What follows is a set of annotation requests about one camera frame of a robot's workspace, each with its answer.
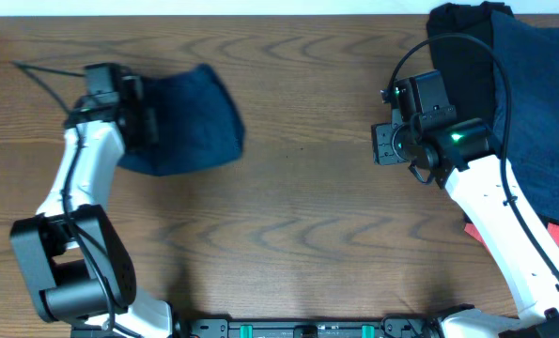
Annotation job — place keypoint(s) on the navy blue shorts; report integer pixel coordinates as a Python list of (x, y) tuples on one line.
[(199, 125)]

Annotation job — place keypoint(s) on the dark blue garment in pile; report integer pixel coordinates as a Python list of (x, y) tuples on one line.
[(530, 56)]

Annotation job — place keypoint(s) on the black mounting rail with clamps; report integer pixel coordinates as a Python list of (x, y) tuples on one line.
[(392, 326)]

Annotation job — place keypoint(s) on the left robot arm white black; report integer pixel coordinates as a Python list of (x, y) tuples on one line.
[(73, 262)]

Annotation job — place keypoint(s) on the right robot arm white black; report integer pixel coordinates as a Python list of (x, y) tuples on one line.
[(467, 161)]

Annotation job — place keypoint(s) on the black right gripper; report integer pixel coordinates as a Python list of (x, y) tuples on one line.
[(382, 137)]

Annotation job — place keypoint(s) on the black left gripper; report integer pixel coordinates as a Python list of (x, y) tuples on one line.
[(147, 135)]

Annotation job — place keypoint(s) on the black shirt with lettering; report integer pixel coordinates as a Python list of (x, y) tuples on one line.
[(467, 69)]

